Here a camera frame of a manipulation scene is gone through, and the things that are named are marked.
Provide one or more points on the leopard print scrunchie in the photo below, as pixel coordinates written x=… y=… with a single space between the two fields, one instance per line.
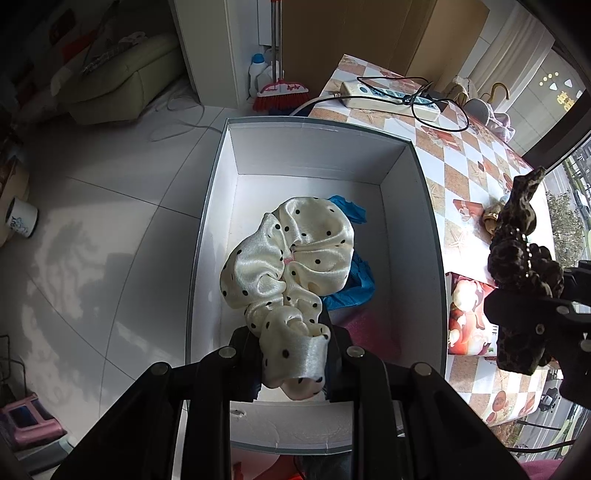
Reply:
x=517 y=249

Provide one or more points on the white cardboard box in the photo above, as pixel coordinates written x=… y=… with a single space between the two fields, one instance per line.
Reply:
x=300 y=152

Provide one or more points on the red pink broom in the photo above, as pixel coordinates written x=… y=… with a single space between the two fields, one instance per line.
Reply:
x=281 y=92

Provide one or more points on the white detergent bottle blue cap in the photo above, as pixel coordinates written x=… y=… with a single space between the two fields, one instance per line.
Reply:
x=256 y=74

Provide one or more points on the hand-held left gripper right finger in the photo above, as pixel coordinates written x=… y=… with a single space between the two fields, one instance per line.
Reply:
x=339 y=364

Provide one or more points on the white printed cup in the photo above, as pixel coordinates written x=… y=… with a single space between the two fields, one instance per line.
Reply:
x=21 y=217

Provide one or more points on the cream sofa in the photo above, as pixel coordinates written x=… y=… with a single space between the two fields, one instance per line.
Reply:
x=120 y=78

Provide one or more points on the white cabinet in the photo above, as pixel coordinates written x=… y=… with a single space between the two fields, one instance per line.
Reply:
x=217 y=46

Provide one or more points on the white polka dot scrunchie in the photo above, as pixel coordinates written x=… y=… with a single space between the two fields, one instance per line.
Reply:
x=286 y=258

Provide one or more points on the checkered printed tablecloth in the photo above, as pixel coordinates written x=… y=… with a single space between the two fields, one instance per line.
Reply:
x=466 y=152

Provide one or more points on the white power strip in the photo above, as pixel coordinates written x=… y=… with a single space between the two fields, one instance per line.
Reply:
x=378 y=97

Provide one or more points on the floral tissue pack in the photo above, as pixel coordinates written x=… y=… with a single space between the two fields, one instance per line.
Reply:
x=466 y=314

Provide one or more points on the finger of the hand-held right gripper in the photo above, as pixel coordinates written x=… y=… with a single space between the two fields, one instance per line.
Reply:
x=521 y=311

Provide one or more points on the blue cloth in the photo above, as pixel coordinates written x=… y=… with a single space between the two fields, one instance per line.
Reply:
x=353 y=288

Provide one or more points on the pink garment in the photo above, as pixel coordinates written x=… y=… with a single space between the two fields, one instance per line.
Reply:
x=503 y=125

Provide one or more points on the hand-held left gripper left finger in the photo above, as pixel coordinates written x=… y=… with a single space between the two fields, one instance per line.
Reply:
x=244 y=360

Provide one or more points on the pink plastic stool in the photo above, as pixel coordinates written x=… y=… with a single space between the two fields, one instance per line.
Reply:
x=27 y=417

